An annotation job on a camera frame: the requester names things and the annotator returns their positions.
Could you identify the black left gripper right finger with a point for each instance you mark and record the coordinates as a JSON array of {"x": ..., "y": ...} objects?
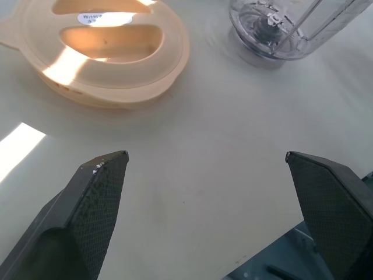
[{"x": 335, "y": 210}]

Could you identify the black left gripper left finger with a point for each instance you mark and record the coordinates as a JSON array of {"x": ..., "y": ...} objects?
[{"x": 87, "y": 210}]

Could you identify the yellow blender lid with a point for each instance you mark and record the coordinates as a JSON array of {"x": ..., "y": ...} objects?
[{"x": 35, "y": 61}]

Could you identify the clear blender jug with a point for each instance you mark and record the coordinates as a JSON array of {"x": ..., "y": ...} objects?
[{"x": 262, "y": 32}]

